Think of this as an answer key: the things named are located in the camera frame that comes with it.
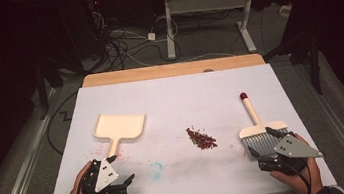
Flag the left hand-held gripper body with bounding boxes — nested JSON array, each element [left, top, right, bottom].
[[77, 155, 129, 194]]

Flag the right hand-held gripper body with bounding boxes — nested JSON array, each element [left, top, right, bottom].
[[254, 128, 326, 180]]

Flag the cream hand brush grey bristles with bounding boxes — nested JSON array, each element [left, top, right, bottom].
[[233, 86, 293, 161]]

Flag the cream dustpan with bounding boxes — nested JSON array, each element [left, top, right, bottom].
[[90, 108, 151, 160]]

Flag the dark red crumbs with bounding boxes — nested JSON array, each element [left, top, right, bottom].
[[184, 123, 219, 153]]

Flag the person's right hand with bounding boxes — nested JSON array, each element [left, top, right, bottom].
[[264, 130, 325, 194]]

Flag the black stand leg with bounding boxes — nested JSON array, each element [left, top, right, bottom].
[[305, 32, 326, 96], [31, 58, 52, 121]]

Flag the white table sheet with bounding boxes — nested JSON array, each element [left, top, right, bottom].
[[30, 55, 338, 194]]

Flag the wooden table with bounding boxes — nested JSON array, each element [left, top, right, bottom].
[[79, 49, 297, 194]]

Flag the white floor box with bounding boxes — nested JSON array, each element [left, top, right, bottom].
[[278, 4, 293, 18]]

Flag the white power adapter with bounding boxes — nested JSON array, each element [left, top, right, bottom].
[[146, 31, 158, 43]]

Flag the white-legged desk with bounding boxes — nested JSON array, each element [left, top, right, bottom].
[[146, 0, 309, 67]]

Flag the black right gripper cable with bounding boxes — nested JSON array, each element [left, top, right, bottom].
[[282, 158, 316, 194]]

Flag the metal floor rail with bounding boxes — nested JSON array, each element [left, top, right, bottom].
[[0, 87, 73, 194], [292, 57, 344, 194]]

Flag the black floor cable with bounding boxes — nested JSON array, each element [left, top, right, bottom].
[[41, 90, 86, 158]]

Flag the tangle of floor cables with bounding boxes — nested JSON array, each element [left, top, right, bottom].
[[85, 0, 190, 75]]

